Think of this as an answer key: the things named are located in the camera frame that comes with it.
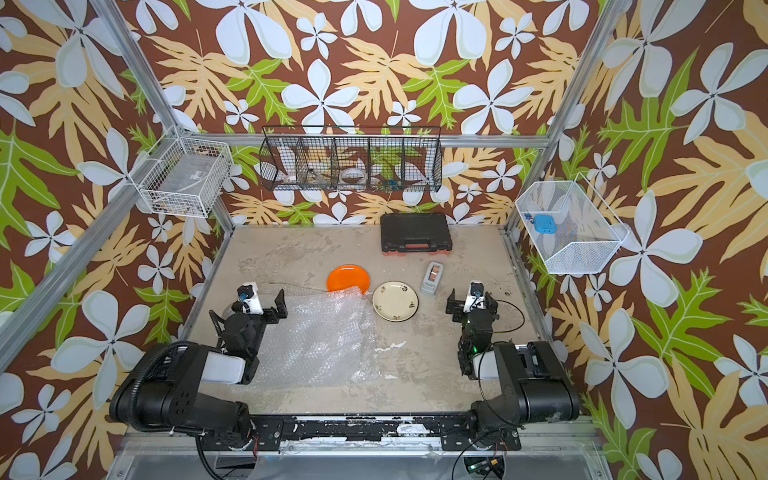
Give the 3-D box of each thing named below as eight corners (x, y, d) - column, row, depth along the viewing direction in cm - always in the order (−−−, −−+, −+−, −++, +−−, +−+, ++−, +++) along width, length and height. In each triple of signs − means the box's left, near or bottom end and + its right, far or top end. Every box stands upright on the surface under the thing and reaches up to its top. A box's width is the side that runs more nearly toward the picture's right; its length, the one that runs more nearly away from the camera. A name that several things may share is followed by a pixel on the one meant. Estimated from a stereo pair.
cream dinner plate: (372, 322, 96) (372, 318, 94) (373, 285, 105) (373, 281, 103) (420, 322, 96) (420, 318, 94) (416, 285, 105) (417, 281, 103)
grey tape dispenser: (418, 291, 103) (420, 284, 99) (428, 267, 109) (430, 259, 106) (433, 297, 101) (435, 290, 98) (443, 271, 108) (445, 264, 105)
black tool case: (380, 256, 113) (380, 246, 108) (380, 222, 125) (380, 211, 120) (449, 256, 113) (453, 246, 108) (443, 222, 125) (446, 211, 120)
